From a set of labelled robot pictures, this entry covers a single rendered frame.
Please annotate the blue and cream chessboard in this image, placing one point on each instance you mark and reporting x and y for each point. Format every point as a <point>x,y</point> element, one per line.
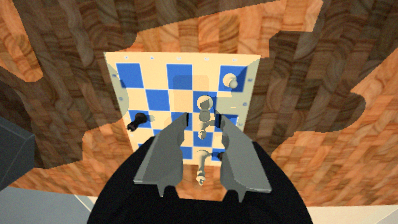
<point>165,85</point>

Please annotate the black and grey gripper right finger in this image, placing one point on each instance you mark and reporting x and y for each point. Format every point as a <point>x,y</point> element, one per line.
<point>258,180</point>

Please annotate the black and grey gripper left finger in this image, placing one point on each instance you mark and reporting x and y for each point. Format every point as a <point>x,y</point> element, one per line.
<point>157,163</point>

